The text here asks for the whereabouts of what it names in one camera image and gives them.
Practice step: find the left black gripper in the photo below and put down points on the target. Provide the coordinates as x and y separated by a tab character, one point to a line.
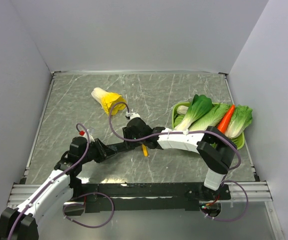
100	147

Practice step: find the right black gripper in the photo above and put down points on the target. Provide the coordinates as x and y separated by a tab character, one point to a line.
126	132

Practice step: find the black remote control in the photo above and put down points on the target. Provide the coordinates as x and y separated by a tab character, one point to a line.
124	146

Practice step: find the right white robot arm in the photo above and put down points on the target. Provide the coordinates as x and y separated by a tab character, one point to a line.
211	144

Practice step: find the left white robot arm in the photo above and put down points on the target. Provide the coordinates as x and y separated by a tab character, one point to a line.
26	221

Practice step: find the yellow toy cabbage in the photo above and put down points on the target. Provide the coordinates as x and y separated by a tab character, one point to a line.
108	100

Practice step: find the dark green bok choy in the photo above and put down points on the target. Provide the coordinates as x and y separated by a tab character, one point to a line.
199	106

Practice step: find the light green napa cabbage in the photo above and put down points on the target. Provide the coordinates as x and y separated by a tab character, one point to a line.
212	118

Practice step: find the orange toy carrot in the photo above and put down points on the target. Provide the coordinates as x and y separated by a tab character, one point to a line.
223	125

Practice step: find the green lettuce toy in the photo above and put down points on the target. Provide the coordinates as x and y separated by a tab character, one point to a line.
241	118

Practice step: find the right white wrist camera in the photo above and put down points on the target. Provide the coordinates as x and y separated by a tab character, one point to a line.
131	115

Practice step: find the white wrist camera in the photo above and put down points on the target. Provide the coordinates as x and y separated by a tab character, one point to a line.
90	132
131	115

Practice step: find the yellow handled screwdriver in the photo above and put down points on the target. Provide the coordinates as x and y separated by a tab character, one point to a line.
145	151

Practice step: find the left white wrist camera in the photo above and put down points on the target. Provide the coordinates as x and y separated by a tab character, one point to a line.
90	132

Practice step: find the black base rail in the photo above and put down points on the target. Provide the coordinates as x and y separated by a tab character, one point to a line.
187	196

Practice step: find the aluminium frame rail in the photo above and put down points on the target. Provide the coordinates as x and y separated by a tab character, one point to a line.
256	192

